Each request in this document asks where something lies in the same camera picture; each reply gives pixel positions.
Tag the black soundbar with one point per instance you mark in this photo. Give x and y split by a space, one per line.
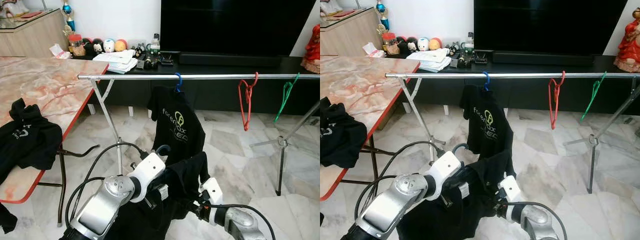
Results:
542 58
230 60

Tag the small black white figurine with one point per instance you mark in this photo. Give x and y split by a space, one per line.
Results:
453 48
139 50

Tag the red packet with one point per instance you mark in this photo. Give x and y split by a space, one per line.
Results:
31 15
345 13

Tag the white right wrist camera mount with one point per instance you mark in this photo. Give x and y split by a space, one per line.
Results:
212 192
511 189

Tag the stack of white papers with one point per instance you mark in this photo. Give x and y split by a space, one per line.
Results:
117 60
430 57

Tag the black round mouse doll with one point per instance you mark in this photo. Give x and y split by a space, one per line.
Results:
88 47
98 47
401 45
412 45

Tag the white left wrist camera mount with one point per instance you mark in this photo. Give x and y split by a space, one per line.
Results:
447 167
149 167

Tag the orange round doll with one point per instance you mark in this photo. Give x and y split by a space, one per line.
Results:
435 44
121 46

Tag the blue plastic clothes hanger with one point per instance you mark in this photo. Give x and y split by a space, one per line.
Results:
180 82
488 81

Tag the red robed figurine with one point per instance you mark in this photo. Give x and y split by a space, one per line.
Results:
629 45
312 50

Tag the dark small gadget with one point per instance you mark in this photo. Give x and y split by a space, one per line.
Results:
462 60
151 61

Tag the white round doll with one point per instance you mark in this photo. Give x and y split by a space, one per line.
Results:
423 44
109 46

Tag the black flat screen television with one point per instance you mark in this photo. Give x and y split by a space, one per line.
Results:
550 25
235 25

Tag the white porcelain figurine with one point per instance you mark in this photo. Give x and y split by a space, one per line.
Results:
14 7
331 6

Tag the red lidded jar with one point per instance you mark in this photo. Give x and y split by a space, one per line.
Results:
390 45
76 46

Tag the white tissue packet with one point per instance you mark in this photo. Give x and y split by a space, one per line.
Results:
372 50
60 51

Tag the light wooden cabinet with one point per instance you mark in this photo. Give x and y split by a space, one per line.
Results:
35 40
350 37

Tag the silver metal clothes rack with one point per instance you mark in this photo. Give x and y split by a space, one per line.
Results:
210 77
525 75

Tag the black printed T-shirt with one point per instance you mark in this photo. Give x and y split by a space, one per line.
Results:
172 135
30 140
170 220
465 220
480 135
342 135

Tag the blue gold trophy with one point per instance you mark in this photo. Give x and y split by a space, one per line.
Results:
67 9
381 7

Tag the small black box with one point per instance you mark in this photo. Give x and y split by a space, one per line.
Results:
481 60
167 61

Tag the marble pattern folding table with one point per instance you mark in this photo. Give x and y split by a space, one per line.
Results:
360 85
45 85

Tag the black television console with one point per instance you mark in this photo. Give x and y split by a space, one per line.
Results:
525 95
215 97

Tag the clear bottle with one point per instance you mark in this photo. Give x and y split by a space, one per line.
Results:
470 42
156 45

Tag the red plastic clothes hanger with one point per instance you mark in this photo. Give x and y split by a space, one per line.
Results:
551 105
242 107

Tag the green plastic clothes hanger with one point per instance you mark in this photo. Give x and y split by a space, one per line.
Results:
286 98
592 99

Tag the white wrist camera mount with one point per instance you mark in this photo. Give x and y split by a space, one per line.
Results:
511 189
149 167
212 192
447 167

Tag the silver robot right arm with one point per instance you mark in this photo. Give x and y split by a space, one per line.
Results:
245 225
540 222

